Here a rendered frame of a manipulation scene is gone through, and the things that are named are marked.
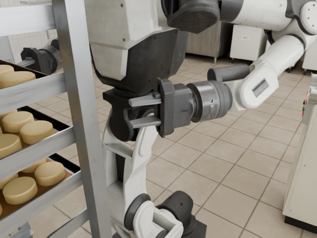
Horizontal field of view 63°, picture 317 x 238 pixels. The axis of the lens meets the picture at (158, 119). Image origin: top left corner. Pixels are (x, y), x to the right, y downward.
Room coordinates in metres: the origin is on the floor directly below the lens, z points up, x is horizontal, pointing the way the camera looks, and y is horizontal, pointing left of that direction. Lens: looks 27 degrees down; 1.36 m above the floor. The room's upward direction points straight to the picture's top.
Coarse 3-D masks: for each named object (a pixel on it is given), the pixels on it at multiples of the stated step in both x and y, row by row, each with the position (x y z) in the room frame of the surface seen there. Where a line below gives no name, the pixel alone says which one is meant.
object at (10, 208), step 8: (48, 160) 0.43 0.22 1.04; (24, 176) 0.38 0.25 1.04; (32, 176) 0.38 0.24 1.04; (56, 184) 0.36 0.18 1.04; (0, 192) 0.34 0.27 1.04; (40, 192) 0.34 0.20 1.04; (0, 200) 0.32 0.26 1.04; (8, 208) 0.30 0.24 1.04; (16, 208) 0.30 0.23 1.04; (0, 216) 0.29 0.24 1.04
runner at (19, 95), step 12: (24, 84) 0.32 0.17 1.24; (36, 84) 0.33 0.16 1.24; (48, 84) 0.34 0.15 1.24; (60, 84) 0.36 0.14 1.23; (0, 96) 0.29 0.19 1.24; (12, 96) 0.30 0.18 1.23; (24, 96) 0.32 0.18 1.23; (36, 96) 0.33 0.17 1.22; (48, 96) 0.34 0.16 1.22; (0, 108) 0.29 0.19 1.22; (12, 108) 0.30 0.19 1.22
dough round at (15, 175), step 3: (15, 174) 0.37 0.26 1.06; (9, 177) 0.36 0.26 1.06; (12, 177) 0.36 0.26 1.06; (15, 177) 0.37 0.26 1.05; (3, 180) 0.35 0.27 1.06; (6, 180) 0.35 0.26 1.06; (9, 180) 0.35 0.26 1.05; (0, 183) 0.35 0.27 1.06; (3, 183) 0.35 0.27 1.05; (6, 183) 0.35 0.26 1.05; (0, 186) 0.34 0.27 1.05; (3, 186) 0.35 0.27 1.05
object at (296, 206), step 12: (312, 108) 1.21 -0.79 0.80; (312, 120) 1.17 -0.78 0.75; (312, 132) 1.16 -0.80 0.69; (300, 144) 1.26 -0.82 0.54; (312, 144) 1.15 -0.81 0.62; (300, 156) 1.17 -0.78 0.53; (312, 156) 1.14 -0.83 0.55; (300, 168) 1.16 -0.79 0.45; (312, 168) 1.13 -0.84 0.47; (288, 180) 1.37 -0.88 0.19; (300, 180) 1.15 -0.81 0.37; (312, 180) 1.13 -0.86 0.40; (288, 192) 1.18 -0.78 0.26; (300, 192) 1.14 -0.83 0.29; (312, 192) 1.12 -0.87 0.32; (288, 204) 1.16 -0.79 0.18; (300, 204) 1.13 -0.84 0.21; (312, 204) 1.11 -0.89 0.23; (288, 216) 1.18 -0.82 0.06; (300, 216) 1.12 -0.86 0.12; (312, 216) 1.10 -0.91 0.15; (300, 228) 1.14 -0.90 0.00; (312, 228) 1.11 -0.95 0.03
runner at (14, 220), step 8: (72, 176) 0.35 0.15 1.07; (80, 176) 0.36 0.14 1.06; (64, 184) 0.34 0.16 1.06; (72, 184) 0.35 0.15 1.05; (80, 184) 0.36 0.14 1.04; (48, 192) 0.31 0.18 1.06; (56, 192) 0.32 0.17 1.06; (64, 192) 0.34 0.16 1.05; (32, 200) 0.30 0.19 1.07; (40, 200) 0.30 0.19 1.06; (48, 200) 0.31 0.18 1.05; (56, 200) 0.32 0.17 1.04; (24, 208) 0.28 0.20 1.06; (32, 208) 0.29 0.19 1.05; (40, 208) 0.30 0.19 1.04; (8, 216) 0.27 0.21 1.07; (16, 216) 0.27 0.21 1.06; (24, 216) 0.28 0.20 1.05; (32, 216) 0.29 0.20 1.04; (0, 224) 0.26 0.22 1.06; (8, 224) 0.26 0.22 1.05; (16, 224) 0.27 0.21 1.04; (0, 232) 0.25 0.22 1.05; (8, 232) 0.26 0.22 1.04
